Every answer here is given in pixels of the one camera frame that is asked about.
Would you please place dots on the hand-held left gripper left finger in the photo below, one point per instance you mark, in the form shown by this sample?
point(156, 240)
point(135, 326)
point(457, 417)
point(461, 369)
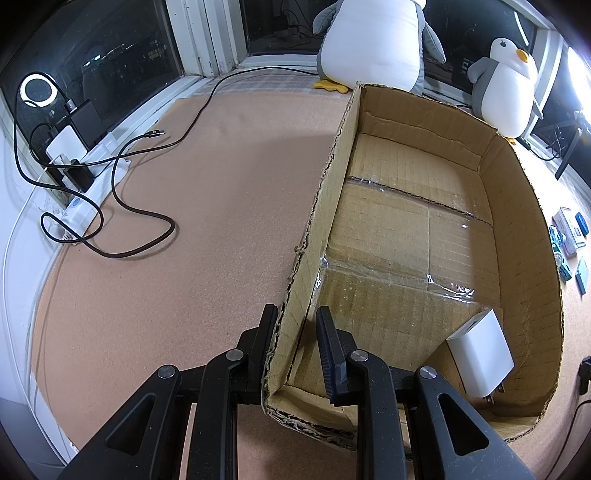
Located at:
point(263, 339)

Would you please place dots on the black power bank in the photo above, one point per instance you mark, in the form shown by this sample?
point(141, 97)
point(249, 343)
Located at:
point(87, 122)

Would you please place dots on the blue round case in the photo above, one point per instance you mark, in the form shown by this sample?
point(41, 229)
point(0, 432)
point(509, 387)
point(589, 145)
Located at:
point(578, 224)

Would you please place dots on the small penguin plush toy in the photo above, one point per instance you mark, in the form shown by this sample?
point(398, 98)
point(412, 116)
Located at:
point(503, 87)

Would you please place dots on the black stand leg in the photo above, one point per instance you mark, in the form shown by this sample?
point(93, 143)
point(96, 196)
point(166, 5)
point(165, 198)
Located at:
point(570, 147)

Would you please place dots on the light blue item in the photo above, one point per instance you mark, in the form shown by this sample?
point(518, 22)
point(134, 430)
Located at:
point(584, 274)

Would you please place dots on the brown cork mat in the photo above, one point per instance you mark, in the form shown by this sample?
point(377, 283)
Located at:
point(207, 207)

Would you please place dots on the cardboard box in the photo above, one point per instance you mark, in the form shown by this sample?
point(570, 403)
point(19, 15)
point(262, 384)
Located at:
point(406, 221)

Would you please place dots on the white wall charger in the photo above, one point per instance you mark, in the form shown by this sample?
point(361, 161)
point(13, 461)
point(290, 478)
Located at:
point(480, 353)

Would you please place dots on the black plug adapter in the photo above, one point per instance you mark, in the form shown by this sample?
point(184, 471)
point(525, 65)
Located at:
point(77, 175)

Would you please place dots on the checked cloth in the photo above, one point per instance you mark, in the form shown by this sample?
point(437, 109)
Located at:
point(281, 79)

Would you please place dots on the white power strip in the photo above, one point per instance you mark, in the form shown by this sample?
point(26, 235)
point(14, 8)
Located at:
point(97, 194)

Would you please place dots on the small blue white items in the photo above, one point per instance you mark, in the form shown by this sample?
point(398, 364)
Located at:
point(565, 233)

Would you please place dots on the small teal item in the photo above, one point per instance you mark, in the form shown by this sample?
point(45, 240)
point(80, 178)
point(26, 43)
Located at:
point(559, 258)

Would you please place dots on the white window frame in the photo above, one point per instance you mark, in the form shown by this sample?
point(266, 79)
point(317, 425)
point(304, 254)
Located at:
point(207, 32)

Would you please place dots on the large penguin plush toy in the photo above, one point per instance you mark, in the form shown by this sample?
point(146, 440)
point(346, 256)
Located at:
point(369, 41)

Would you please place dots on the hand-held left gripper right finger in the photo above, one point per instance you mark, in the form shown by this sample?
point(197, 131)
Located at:
point(330, 353)

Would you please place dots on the white flat charger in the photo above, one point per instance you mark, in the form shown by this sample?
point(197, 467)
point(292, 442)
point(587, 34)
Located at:
point(67, 143)

